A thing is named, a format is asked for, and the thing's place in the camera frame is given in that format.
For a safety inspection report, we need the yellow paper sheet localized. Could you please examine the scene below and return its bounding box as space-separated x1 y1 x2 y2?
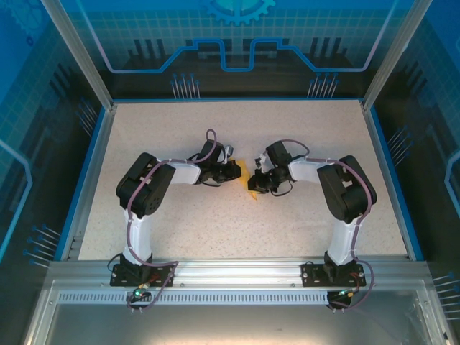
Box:
229 156 262 204

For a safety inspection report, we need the slotted white cable duct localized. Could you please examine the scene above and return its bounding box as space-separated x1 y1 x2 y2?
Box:
57 291 421 305

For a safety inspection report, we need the right aluminium frame post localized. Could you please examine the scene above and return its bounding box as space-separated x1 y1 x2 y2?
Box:
362 0 428 111

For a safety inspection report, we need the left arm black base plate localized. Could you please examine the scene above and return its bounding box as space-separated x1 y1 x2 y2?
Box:
109 263 179 288

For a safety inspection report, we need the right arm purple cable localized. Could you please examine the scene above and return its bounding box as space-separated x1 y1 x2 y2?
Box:
280 139 377 312

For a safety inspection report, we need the aluminium frame post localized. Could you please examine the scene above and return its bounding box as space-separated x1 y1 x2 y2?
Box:
39 0 118 111
362 0 428 111

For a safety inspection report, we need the right blue table side rail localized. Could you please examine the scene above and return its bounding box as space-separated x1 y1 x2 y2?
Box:
359 100 427 262

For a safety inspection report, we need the blue table side rail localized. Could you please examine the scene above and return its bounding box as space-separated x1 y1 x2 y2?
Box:
359 100 427 262
59 103 118 262

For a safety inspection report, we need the left aluminium frame post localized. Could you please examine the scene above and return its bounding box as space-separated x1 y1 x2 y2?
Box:
39 0 118 111

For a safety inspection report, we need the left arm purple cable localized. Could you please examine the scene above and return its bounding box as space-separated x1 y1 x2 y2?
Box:
124 128 226 313

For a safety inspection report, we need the aluminium base mounting beam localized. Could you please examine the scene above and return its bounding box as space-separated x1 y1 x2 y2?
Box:
46 255 431 288

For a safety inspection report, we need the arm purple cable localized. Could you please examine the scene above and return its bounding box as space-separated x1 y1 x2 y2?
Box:
124 128 226 313
280 139 377 312

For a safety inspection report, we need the left blue table side rail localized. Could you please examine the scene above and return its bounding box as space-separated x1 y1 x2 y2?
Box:
59 103 118 262

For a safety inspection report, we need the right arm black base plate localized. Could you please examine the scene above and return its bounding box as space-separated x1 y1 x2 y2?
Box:
300 262 367 288

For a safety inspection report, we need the grey metal shelf plate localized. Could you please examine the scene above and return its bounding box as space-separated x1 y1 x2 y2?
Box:
21 280 460 345

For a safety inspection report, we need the blue table end rail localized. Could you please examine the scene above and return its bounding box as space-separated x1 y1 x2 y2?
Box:
111 96 364 104

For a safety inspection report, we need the right gripper thin black cable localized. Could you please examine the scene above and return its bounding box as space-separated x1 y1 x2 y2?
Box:
269 179 295 198

